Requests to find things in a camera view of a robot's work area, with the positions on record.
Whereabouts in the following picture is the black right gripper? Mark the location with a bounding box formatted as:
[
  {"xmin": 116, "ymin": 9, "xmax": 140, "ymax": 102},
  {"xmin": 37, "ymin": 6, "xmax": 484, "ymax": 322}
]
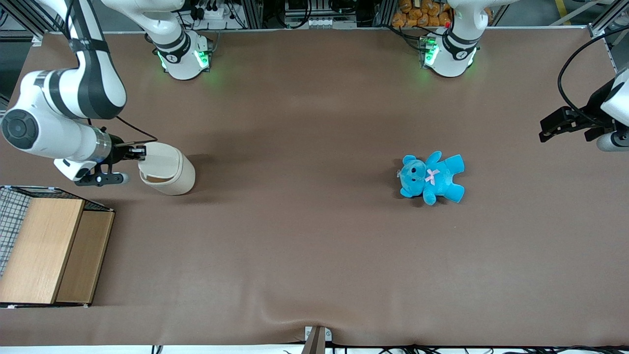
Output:
[{"xmin": 104, "ymin": 134, "xmax": 147, "ymax": 167}]

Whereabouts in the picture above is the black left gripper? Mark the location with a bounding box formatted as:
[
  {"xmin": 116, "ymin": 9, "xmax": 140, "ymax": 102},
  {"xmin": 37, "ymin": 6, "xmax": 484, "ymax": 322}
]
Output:
[{"xmin": 539, "ymin": 79, "xmax": 615, "ymax": 144}]

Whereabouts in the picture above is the beige swing trash can lid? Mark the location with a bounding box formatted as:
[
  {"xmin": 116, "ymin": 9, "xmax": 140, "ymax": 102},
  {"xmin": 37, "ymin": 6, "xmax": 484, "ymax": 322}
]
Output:
[{"xmin": 139, "ymin": 143, "xmax": 183, "ymax": 180}]

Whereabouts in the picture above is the beige cylindrical trash can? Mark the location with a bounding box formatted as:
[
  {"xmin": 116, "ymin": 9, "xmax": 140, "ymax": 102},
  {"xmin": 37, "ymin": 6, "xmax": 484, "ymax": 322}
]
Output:
[{"xmin": 138, "ymin": 142, "xmax": 196, "ymax": 196}]

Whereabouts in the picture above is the dark wooden board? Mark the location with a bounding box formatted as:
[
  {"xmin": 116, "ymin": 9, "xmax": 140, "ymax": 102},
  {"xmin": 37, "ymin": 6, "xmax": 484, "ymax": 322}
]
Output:
[{"xmin": 56, "ymin": 210, "xmax": 115, "ymax": 304}]

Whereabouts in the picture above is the light wooden board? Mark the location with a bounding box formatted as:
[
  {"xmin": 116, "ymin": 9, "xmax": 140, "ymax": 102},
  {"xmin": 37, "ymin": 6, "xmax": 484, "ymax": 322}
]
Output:
[{"xmin": 0, "ymin": 198, "xmax": 85, "ymax": 304}]

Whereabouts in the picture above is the checkered white cloth liner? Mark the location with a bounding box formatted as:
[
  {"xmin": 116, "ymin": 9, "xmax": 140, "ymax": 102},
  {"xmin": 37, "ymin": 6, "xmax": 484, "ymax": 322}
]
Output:
[{"xmin": 0, "ymin": 188, "xmax": 31, "ymax": 276}]

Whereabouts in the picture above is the blue plush teddy bear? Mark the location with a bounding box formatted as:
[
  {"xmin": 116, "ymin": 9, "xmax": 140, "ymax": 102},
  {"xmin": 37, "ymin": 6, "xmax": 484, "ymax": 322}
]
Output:
[{"xmin": 397, "ymin": 150, "xmax": 465, "ymax": 206}]

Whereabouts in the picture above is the white power strip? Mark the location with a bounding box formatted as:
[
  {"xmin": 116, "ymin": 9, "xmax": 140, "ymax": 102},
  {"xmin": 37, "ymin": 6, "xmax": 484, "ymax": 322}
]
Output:
[{"xmin": 196, "ymin": 4, "xmax": 228, "ymax": 20}]

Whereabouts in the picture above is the orange plush toys pile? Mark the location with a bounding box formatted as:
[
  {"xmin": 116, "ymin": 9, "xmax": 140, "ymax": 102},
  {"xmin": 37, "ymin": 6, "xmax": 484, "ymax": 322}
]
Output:
[{"xmin": 392, "ymin": 0, "xmax": 453, "ymax": 29}]

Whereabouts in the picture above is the brown table cloth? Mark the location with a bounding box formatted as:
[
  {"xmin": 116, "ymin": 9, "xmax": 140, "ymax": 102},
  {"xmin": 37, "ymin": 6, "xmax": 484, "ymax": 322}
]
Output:
[{"xmin": 0, "ymin": 27, "xmax": 629, "ymax": 347}]

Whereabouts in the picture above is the grey electronics rack unit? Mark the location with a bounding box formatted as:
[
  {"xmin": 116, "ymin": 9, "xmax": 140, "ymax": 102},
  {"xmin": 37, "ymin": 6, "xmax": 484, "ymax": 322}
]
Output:
[{"xmin": 284, "ymin": 0, "xmax": 358, "ymax": 29}]

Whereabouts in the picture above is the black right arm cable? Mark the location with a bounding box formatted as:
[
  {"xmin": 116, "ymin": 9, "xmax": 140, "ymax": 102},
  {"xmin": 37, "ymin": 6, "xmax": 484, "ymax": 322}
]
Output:
[{"xmin": 115, "ymin": 116, "xmax": 158, "ymax": 144}]

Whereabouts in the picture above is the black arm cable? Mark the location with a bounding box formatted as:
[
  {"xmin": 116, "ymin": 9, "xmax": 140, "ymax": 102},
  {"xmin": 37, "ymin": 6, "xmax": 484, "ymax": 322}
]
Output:
[
  {"xmin": 558, "ymin": 30, "xmax": 629, "ymax": 123},
  {"xmin": 115, "ymin": 116, "xmax": 158, "ymax": 144}
]

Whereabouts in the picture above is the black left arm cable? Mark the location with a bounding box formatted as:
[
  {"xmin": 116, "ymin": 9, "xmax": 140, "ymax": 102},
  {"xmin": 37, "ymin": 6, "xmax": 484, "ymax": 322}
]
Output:
[{"xmin": 558, "ymin": 30, "xmax": 629, "ymax": 123}]

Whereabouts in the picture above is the wooden shelf with wire basket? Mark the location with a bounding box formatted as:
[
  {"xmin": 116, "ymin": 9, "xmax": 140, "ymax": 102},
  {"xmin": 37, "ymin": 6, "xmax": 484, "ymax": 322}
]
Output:
[{"xmin": 0, "ymin": 185, "xmax": 116, "ymax": 309}]

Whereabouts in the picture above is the aluminium frame profile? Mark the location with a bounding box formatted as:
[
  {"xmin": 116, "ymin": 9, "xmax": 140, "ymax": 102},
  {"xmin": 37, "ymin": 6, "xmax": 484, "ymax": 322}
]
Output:
[
  {"xmin": 0, "ymin": 0, "xmax": 74, "ymax": 46},
  {"xmin": 587, "ymin": 0, "xmax": 629, "ymax": 39}
]

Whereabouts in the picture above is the metal table clamp bracket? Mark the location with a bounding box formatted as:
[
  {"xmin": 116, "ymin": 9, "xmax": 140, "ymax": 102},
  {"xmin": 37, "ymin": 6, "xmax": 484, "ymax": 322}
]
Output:
[{"xmin": 305, "ymin": 326, "xmax": 332, "ymax": 354}]

